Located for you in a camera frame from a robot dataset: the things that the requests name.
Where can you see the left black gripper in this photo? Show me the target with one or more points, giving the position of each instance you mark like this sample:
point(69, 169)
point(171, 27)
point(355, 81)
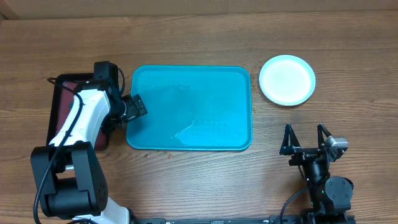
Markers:
point(135, 106)

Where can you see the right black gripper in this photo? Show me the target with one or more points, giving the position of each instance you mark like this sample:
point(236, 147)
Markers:
point(289, 146)

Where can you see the light blue plate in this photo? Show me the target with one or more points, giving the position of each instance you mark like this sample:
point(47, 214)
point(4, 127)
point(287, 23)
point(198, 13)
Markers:
point(287, 80)

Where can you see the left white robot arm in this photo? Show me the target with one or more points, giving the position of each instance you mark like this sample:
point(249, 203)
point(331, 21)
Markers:
point(68, 176)

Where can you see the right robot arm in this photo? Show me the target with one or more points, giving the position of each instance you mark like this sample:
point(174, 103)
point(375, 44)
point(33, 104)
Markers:
point(330, 196)

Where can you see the teal plastic tray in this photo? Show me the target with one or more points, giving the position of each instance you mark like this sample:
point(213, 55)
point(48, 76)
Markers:
point(192, 108)

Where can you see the dark red small tray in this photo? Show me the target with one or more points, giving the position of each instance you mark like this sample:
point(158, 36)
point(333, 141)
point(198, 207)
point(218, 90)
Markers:
point(62, 103)

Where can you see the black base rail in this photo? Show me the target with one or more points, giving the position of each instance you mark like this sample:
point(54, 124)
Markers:
point(273, 219)

